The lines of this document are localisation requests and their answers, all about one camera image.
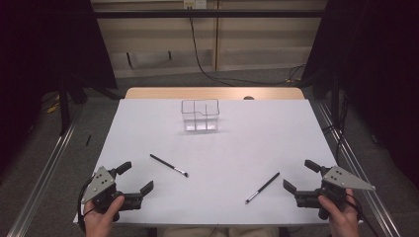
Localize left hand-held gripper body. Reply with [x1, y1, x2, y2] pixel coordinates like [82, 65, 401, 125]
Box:
[81, 166, 143, 212]

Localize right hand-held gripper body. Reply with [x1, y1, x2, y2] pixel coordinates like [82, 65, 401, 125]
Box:
[294, 166, 377, 208]

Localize black makeup brush silver ferrule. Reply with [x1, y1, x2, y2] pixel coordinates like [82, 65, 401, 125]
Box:
[244, 171, 282, 205]

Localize black makeup brush dark bristles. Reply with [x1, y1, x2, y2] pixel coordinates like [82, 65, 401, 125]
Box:
[149, 153, 190, 179]

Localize clear acrylic organizer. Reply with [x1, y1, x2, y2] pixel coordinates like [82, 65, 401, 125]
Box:
[180, 98, 220, 133]

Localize person's left hand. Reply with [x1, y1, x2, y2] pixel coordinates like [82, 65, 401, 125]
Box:
[83, 195, 126, 237]

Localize person's right hand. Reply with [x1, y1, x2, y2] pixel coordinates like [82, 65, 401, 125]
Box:
[317, 189, 362, 237]

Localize black metal stand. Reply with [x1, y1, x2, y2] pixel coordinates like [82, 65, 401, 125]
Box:
[58, 78, 72, 136]
[330, 70, 341, 127]

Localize white table cover board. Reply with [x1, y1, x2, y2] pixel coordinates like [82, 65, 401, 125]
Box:
[73, 98, 359, 226]

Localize person's legs beige trousers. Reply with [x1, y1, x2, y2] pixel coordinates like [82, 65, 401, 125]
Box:
[157, 226, 281, 237]

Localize wooden table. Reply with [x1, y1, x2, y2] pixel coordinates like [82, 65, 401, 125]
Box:
[124, 87, 305, 101]

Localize dark curtain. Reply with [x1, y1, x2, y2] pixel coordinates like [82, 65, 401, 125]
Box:
[300, 0, 419, 189]

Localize black horizontal bar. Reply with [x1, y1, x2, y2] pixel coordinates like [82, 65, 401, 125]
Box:
[93, 9, 327, 19]

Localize aluminium floor rail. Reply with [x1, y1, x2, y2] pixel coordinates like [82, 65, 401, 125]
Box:
[6, 108, 85, 237]
[315, 102, 401, 237]

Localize left hand-held gripper cable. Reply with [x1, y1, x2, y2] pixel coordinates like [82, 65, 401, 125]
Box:
[77, 177, 97, 233]

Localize hand-held gripper cable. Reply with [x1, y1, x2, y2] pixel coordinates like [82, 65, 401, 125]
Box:
[345, 193, 379, 237]
[77, 177, 97, 233]

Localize right hand-held gripper cable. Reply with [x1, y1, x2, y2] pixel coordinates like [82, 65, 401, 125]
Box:
[345, 193, 379, 237]

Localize black floor cables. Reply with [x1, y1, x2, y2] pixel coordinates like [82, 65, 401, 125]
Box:
[324, 122, 347, 162]

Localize black wall cable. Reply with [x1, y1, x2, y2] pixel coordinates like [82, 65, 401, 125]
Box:
[188, 6, 307, 87]

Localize white wall socket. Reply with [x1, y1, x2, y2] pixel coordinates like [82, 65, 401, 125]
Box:
[183, 0, 208, 10]

